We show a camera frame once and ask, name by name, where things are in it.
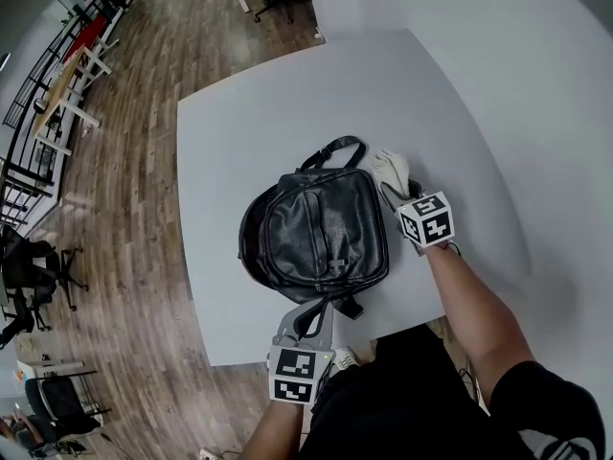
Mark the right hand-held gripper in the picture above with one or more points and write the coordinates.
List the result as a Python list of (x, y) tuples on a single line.
[(428, 221)]

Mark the person's white shoe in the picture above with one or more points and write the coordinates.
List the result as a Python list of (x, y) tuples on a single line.
[(346, 357)]

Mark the white power strip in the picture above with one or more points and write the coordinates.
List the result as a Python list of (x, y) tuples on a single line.
[(207, 454)]

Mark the wooden table with white legs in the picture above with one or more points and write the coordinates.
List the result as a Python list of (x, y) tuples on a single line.
[(60, 89)]

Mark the black metal railing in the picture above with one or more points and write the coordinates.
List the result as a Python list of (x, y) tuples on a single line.
[(29, 113)]

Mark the person's left forearm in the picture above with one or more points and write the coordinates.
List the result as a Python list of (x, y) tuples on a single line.
[(275, 429)]

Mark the person's black clothing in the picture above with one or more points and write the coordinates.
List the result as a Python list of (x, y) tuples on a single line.
[(407, 400)]

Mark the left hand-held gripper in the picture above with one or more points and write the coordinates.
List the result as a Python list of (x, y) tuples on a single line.
[(294, 369)]

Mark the red panel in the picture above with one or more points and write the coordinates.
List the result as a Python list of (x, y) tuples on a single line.
[(88, 36)]

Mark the white cloth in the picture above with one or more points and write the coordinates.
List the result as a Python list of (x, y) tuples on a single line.
[(393, 170)]

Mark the black leather backpack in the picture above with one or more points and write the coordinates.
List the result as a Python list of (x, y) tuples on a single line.
[(316, 228)]

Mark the person's right forearm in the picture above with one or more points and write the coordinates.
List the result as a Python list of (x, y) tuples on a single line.
[(474, 314)]

